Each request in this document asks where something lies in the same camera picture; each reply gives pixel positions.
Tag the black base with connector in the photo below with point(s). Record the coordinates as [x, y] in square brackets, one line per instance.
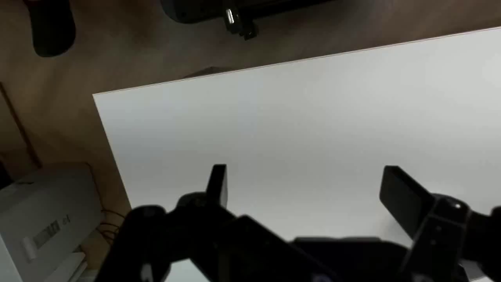
[209, 10]

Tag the white box appliance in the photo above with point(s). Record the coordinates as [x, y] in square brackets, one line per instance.
[45, 225]

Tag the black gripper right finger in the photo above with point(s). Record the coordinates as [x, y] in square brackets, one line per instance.
[405, 196]

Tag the black rounded object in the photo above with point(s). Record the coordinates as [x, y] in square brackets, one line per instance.
[51, 26]

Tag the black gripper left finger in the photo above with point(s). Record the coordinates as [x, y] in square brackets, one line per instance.
[218, 182]

